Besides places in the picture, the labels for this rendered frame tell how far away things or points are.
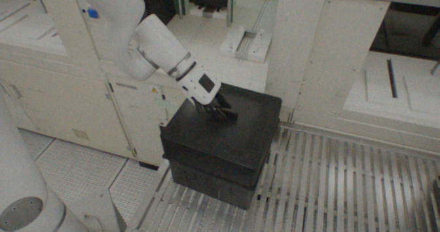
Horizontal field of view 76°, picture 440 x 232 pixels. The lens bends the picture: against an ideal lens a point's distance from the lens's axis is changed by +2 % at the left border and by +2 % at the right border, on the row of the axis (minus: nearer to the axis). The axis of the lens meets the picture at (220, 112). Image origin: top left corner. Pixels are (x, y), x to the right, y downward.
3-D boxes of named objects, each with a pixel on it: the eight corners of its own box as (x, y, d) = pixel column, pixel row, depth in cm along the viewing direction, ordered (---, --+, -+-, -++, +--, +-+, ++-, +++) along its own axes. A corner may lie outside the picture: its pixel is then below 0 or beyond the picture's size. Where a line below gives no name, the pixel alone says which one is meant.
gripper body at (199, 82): (181, 73, 70) (211, 104, 74) (199, 52, 76) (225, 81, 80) (166, 84, 75) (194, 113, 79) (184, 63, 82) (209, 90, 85)
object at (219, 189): (205, 125, 113) (203, 94, 101) (271, 146, 106) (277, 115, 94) (171, 181, 96) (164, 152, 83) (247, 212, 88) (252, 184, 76)
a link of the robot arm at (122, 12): (45, 24, 48) (146, 91, 75) (113, -42, 47) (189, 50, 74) (29, -1, 52) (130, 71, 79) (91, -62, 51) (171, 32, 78)
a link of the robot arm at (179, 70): (177, 65, 69) (186, 74, 70) (193, 47, 75) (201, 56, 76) (160, 78, 75) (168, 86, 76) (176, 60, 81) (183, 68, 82)
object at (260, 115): (160, 157, 84) (153, 130, 75) (202, 96, 103) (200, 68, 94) (253, 192, 77) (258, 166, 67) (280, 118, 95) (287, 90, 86)
